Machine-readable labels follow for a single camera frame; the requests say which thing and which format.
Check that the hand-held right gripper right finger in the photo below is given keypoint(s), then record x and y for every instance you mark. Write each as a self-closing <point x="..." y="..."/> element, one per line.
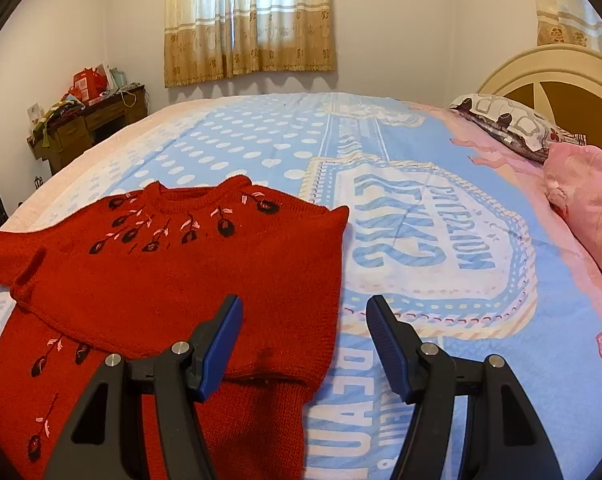
<point x="388" y="350"/>

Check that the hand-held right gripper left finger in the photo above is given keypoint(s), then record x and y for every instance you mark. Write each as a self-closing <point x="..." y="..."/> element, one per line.
<point x="221" y="345"/>

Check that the red knitted sweater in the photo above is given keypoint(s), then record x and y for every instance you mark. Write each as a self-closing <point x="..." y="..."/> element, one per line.
<point x="181" y="275"/>

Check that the blue printed blanket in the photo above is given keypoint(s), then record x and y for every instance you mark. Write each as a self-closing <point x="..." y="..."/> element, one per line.
<point x="481" y="340"/>

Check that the pink quilt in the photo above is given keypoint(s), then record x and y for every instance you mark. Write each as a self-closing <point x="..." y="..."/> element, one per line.
<point x="591" y="200"/>

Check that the brown wooden desk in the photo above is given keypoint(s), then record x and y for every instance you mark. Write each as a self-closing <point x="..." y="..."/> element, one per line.
<point x="76" y="135"/>

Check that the patterned grey pillow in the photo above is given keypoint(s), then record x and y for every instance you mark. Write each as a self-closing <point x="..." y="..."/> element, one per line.
<point x="511" y="122"/>

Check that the colourful cloth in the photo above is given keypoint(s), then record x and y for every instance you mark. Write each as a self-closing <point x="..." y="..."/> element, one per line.
<point x="56" y="115"/>

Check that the pale green bag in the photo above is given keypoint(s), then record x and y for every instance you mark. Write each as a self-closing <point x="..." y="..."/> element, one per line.
<point x="115" y="77"/>

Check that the red gift bag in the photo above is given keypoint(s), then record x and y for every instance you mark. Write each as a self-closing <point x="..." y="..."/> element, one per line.
<point x="87" y="85"/>

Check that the cream wooden headboard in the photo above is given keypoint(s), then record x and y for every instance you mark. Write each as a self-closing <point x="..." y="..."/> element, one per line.
<point x="526" y="67"/>

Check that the beige patterned curtain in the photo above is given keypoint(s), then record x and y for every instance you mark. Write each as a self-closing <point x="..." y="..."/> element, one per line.
<point x="246" y="25"/>
<point x="566" y="15"/>

